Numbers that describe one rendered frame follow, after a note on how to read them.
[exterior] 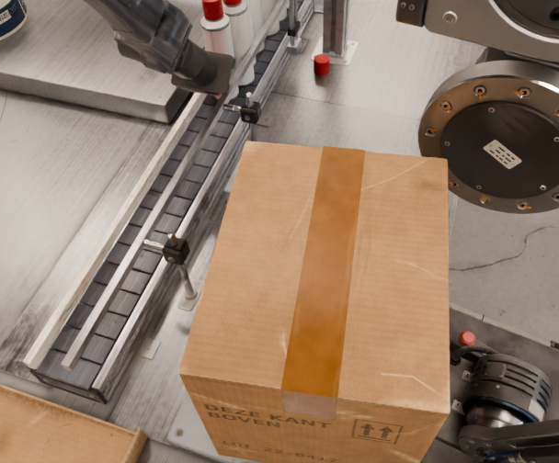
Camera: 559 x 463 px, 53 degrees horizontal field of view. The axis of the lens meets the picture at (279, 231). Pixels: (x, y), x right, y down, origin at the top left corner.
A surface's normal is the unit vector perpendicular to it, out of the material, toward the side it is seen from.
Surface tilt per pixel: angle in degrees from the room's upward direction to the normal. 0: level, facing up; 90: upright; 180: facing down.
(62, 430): 0
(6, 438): 0
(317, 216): 0
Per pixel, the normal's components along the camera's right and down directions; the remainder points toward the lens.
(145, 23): 0.78, 0.30
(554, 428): -0.82, -0.57
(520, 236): -0.04, -0.59
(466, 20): -0.46, 0.72
